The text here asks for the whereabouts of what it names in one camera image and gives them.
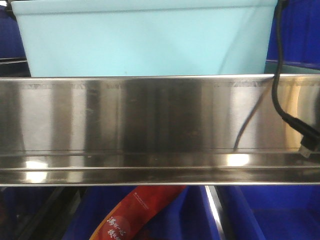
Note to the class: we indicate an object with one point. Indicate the light blue plastic bin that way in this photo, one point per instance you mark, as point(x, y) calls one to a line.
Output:
point(86, 38)

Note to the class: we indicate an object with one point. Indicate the red printed package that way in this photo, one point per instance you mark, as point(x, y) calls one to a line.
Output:
point(135, 210)

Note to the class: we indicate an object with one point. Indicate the stainless steel rack rail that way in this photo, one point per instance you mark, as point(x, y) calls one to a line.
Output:
point(159, 130)

